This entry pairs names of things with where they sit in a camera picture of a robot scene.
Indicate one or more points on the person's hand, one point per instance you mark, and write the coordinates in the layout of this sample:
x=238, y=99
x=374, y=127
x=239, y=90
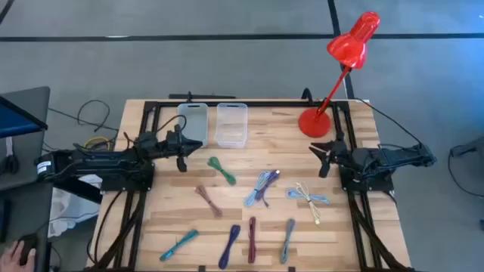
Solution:
x=11, y=258

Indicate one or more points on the clear plastic bin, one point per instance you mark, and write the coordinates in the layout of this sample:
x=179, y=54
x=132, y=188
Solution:
x=231, y=124

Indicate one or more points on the black stand foot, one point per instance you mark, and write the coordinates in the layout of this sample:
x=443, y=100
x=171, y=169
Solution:
x=467, y=147

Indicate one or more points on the black bar behind table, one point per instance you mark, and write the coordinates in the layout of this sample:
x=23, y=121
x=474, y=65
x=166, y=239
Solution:
x=204, y=96

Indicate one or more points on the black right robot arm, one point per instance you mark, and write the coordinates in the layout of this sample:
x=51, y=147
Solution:
x=382, y=156

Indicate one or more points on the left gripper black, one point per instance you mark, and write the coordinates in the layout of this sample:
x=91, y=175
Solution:
x=177, y=147

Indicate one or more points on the black aluminium table frame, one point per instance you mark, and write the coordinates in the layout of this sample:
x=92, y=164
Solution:
x=246, y=103

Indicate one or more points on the black computer mouse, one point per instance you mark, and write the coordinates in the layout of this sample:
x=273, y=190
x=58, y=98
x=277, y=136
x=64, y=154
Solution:
x=28, y=247

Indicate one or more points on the laptop with blue screen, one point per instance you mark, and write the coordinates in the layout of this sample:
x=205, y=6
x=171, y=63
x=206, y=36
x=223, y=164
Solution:
x=15, y=121

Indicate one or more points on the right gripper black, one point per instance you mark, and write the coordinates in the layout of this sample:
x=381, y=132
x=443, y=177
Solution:
x=340, y=155

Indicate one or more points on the frosted plastic bin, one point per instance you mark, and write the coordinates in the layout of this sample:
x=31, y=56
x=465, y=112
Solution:
x=193, y=122

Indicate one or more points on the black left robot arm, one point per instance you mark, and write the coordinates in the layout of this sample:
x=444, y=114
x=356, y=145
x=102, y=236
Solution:
x=94, y=164

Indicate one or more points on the white plastic bag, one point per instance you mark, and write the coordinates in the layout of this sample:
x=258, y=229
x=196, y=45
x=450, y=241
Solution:
x=68, y=211

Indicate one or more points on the red desk lamp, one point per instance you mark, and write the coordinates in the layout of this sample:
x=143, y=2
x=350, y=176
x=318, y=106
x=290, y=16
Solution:
x=314, y=122

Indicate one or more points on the black clamp hook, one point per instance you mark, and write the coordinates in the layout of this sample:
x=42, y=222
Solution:
x=307, y=92

